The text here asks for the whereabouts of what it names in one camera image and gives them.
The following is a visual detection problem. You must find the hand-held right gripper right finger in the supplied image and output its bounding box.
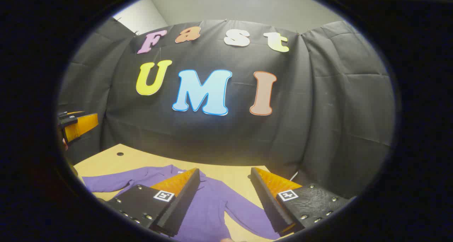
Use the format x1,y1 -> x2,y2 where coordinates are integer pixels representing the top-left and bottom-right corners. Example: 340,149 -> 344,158
250,167 -> 351,236

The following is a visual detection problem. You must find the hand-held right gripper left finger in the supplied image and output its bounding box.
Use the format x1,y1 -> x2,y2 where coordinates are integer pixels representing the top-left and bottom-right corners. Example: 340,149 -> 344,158
105,168 -> 201,237

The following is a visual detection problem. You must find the purple knit shirt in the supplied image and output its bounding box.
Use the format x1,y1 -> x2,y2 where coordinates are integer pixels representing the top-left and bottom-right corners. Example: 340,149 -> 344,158
82,164 -> 283,242

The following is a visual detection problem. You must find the black backdrop cloth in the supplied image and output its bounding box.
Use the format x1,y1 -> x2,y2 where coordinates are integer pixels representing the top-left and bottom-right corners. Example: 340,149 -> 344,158
57,18 -> 396,200

